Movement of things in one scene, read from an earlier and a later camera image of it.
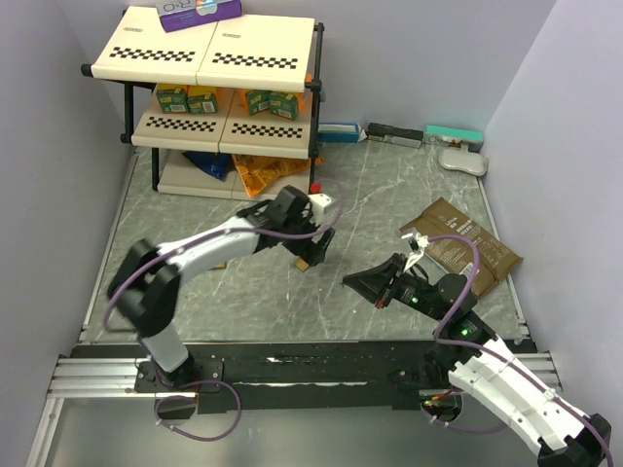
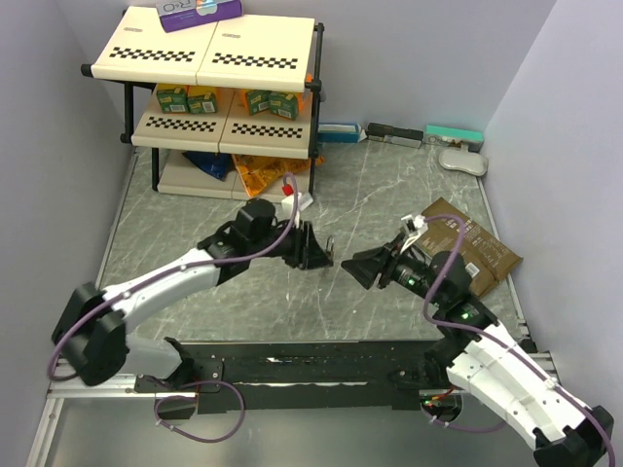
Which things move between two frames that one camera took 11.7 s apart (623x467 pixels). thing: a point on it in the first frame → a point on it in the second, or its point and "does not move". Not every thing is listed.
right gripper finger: [369, 289] → [365, 271]
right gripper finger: [379, 275] → [368, 263]
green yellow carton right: [284, 104] does not move
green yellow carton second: [202, 99] does not move
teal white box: [466, 139] does not move
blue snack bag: [213, 163] does not move
